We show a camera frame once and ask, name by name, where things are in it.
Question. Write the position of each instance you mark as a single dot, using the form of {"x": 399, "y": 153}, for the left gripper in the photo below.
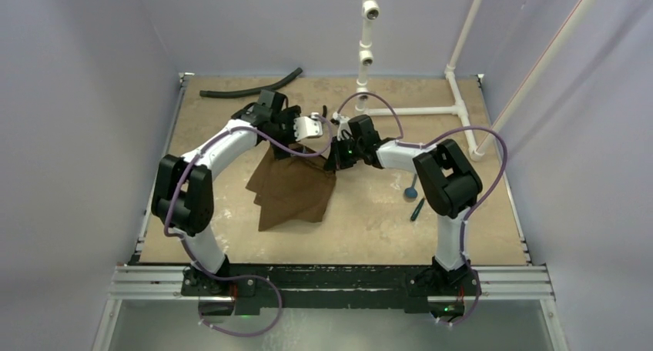
{"x": 287, "y": 118}

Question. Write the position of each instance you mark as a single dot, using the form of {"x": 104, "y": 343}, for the brown cloth napkin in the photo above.
{"x": 294, "y": 188}

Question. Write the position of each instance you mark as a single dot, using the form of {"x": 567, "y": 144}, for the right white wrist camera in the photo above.
{"x": 341, "y": 122}

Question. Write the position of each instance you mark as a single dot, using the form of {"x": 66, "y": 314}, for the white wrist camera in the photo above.
{"x": 341, "y": 122}
{"x": 307, "y": 127}

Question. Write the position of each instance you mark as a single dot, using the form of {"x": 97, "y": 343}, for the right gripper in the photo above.
{"x": 336, "y": 158}

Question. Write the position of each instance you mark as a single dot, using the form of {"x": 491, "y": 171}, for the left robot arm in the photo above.
{"x": 183, "y": 192}

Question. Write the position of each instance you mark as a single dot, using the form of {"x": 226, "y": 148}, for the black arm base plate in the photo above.
{"x": 249, "y": 287}

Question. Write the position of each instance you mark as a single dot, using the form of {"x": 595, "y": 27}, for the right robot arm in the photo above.
{"x": 449, "y": 183}

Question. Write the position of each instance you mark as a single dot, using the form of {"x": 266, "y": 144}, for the blue spoon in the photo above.
{"x": 410, "y": 192}

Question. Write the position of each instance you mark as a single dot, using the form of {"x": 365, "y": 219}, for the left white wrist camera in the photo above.
{"x": 307, "y": 127}

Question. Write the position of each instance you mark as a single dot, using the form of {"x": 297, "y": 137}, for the aluminium frame rail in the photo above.
{"x": 366, "y": 223}

